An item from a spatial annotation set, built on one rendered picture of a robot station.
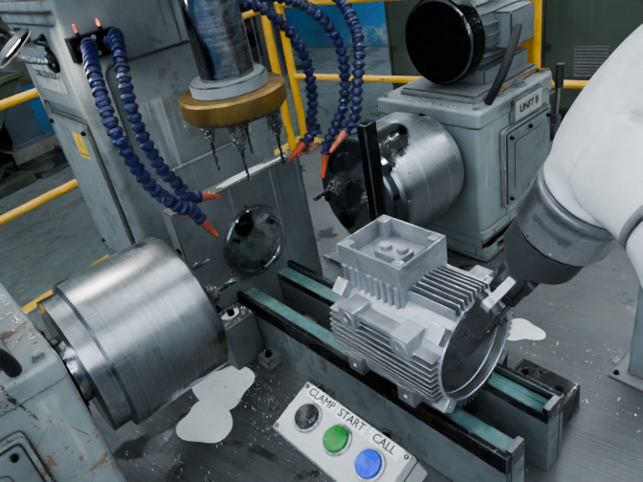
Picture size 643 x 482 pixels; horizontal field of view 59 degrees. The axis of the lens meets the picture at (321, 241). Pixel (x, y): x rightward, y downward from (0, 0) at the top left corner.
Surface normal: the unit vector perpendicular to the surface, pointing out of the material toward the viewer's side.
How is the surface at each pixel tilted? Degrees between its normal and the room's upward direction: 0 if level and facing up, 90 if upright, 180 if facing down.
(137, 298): 39
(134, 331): 54
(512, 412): 90
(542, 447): 90
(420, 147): 47
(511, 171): 90
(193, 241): 90
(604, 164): 77
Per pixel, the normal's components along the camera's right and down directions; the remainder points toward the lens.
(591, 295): -0.18, -0.84
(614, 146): -0.90, 0.11
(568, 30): -0.59, 0.50
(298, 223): 0.66, 0.29
